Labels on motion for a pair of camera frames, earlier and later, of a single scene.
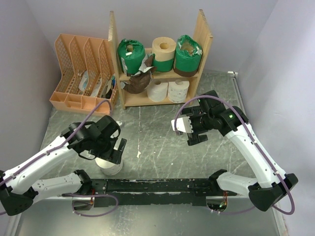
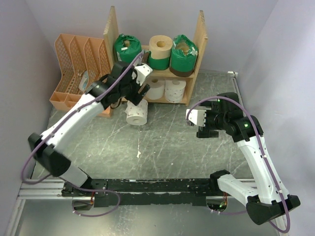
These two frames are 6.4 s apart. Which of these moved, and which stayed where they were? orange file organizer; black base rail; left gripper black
Moved: left gripper black
Stayed: black base rail; orange file organizer
